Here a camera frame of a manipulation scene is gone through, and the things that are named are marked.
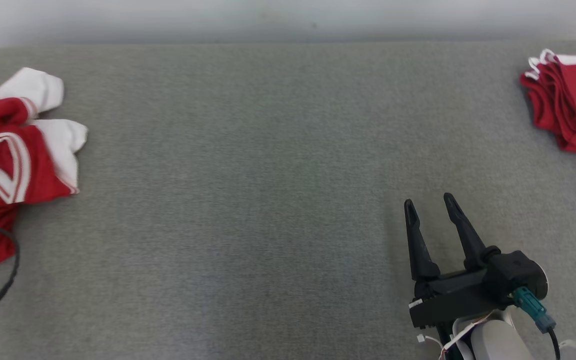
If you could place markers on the red white basketball jersey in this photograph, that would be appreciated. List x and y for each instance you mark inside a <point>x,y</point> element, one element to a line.
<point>48,175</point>

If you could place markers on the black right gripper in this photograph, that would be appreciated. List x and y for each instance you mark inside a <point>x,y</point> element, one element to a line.
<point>448,300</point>

